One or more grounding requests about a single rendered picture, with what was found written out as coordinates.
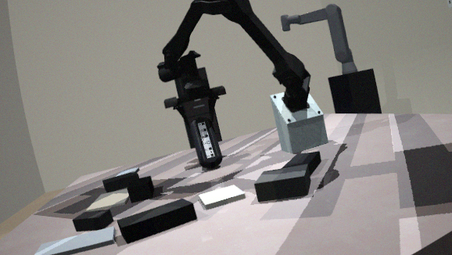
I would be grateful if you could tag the white flat panel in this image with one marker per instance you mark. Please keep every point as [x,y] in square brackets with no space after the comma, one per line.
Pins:
[110,199]

